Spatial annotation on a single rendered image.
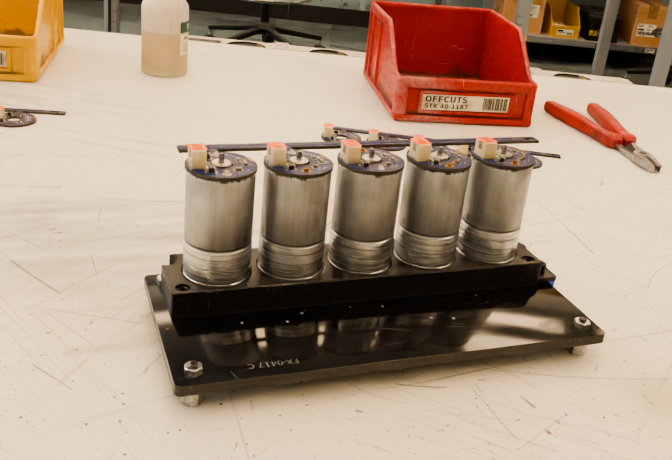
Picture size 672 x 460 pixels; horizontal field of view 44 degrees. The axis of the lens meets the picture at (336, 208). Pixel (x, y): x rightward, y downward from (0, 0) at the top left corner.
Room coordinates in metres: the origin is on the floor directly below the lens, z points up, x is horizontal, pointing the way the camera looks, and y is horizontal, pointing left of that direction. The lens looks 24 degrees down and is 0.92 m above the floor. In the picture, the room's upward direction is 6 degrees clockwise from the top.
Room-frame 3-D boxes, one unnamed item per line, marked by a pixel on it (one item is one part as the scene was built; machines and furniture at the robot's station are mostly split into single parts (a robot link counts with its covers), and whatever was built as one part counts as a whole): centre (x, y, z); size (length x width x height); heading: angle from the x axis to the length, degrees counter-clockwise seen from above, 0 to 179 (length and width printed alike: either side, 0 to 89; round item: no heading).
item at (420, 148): (0.29, -0.03, 0.82); 0.01 x 0.01 x 0.01; 22
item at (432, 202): (0.30, -0.04, 0.79); 0.02 x 0.02 x 0.05
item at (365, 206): (0.29, -0.01, 0.79); 0.02 x 0.02 x 0.05
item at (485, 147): (0.30, -0.06, 0.82); 0.01 x 0.01 x 0.01; 22
